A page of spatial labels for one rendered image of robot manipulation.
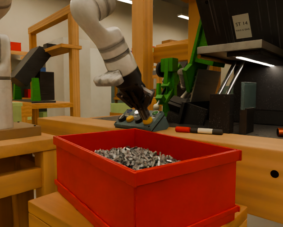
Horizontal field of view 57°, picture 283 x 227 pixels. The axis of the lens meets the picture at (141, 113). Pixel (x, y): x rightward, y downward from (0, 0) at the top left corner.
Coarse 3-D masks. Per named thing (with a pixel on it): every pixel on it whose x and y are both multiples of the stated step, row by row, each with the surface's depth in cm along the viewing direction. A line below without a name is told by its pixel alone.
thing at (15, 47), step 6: (12, 42) 650; (18, 42) 659; (12, 48) 651; (18, 48) 660; (18, 54) 654; (24, 54) 661; (24, 90) 710; (30, 90) 686; (12, 96) 653; (24, 96) 714; (30, 96) 687; (42, 114) 711; (30, 120) 685
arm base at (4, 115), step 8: (0, 80) 89; (8, 80) 92; (0, 88) 89; (8, 88) 92; (0, 96) 90; (8, 96) 92; (0, 104) 90; (8, 104) 92; (0, 112) 90; (8, 112) 92; (0, 120) 90; (8, 120) 92; (0, 128) 90
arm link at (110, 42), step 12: (72, 0) 56; (84, 0) 55; (72, 12) 57; (84, 12) 55; (96, 12) 56; (84, 24) 58; (96, 24) 57; (96, 36) 59; (108, 36) 59; (120, 36) 62; (108, 48) 61; (120, 48) 62
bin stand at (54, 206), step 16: (32, 208) 51; (48, 208) 48; (64, 208) 48; (240, 208) 48; (32, 224) 51; (48, 224) 47; (64, 224) 43; (80, 224) 43; (224, 224) 43; (240, 224) 47
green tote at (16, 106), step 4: (16, 104) 127; (20, 104) 128; (16, 108) 127; (20, 108) 129; (16, 112) 128; (20, 112) 129; (16, 116) 128; (20, 116) 129; (16, 120) 128; (20, 120) 129
